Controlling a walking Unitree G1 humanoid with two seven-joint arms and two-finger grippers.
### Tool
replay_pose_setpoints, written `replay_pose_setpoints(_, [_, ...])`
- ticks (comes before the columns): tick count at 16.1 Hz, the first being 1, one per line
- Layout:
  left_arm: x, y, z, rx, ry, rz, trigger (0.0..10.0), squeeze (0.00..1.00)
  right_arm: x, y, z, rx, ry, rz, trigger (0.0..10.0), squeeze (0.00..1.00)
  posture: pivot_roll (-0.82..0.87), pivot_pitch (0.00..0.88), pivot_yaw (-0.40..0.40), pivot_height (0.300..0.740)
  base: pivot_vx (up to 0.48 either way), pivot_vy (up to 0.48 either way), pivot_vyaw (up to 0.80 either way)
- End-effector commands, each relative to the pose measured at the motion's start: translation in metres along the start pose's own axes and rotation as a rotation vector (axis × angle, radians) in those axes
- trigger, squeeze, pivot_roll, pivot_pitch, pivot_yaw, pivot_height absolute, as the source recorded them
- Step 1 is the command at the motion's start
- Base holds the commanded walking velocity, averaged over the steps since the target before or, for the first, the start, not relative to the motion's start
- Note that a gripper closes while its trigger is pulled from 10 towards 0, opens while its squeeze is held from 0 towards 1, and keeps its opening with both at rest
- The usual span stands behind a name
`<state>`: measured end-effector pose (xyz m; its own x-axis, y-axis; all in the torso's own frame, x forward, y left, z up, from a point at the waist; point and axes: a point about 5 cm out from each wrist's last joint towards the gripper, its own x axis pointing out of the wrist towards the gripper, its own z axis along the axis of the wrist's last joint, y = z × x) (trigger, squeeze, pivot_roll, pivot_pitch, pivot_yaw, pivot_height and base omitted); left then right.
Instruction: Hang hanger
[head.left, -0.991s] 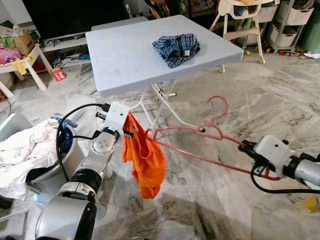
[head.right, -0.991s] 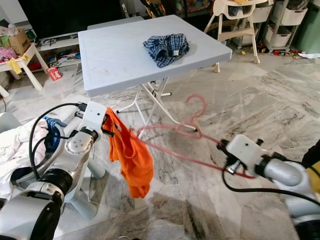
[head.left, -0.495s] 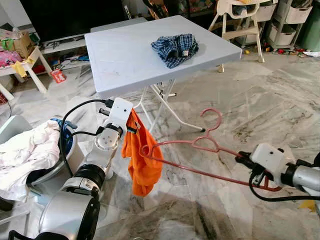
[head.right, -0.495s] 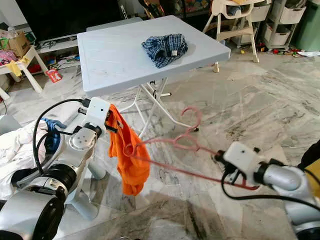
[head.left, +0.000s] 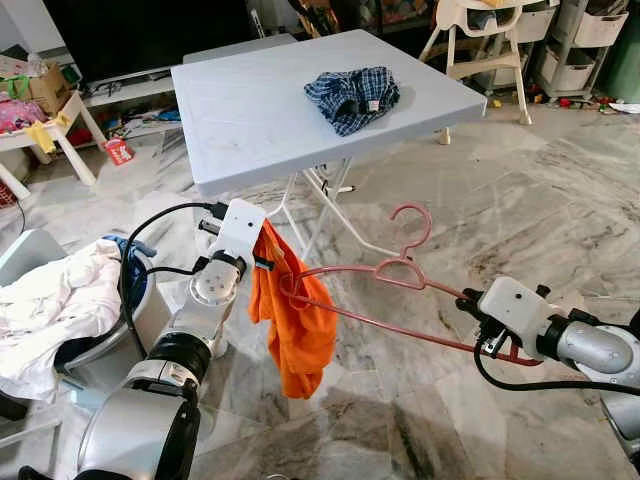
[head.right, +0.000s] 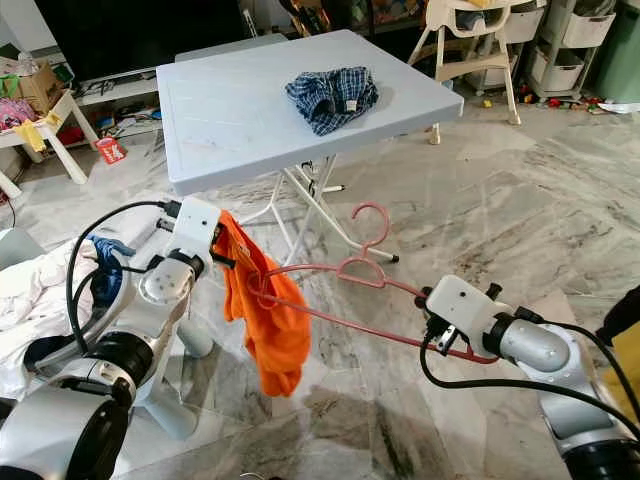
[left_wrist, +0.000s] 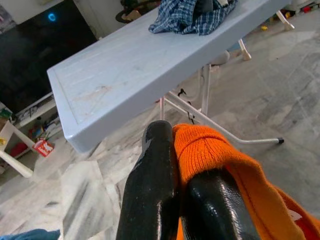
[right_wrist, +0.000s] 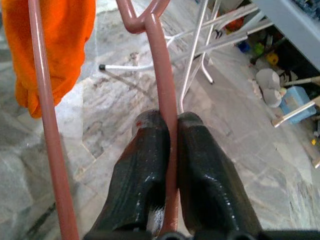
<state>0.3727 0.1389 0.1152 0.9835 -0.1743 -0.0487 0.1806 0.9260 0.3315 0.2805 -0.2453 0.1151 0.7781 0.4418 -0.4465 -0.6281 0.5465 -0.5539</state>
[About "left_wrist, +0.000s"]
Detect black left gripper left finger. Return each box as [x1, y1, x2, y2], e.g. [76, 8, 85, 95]
[116, 119, 180, 240]

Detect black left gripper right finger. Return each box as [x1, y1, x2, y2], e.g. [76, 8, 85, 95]
[179, 168, 261, 240]

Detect orange shirt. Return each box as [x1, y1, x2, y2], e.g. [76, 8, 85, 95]
[171, 123, 320, 240]

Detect blue plaid shorts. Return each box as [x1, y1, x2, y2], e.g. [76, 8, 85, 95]
[148, 0, 238, 36]

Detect pale blue folding table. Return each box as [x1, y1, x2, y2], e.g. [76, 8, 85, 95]
[46, 0, 292, 154]

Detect blue garment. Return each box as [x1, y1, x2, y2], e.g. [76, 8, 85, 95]
[0, 228, 61, 240]

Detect white television shelf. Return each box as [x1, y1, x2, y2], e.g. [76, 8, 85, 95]
[14, 92, 62, 141]

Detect white side table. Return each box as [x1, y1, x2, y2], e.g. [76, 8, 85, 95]
[0, 121, 36, 178]

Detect black television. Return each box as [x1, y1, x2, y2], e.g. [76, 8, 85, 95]
[0, 0, 98, 115]

